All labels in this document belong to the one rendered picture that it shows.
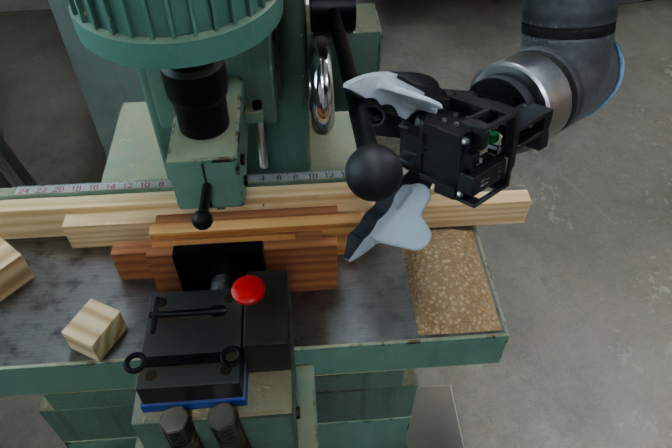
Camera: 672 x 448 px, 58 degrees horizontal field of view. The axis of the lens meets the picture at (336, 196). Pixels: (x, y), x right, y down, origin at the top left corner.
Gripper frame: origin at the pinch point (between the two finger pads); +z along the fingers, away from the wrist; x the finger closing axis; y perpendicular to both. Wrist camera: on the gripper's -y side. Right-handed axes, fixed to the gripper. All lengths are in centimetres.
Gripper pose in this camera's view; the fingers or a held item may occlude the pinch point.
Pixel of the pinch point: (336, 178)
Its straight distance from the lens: 46.8
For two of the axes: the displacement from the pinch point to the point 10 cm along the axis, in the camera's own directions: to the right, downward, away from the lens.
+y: 7.0, 3.6, -6.2
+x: 0.2, 8.6, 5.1
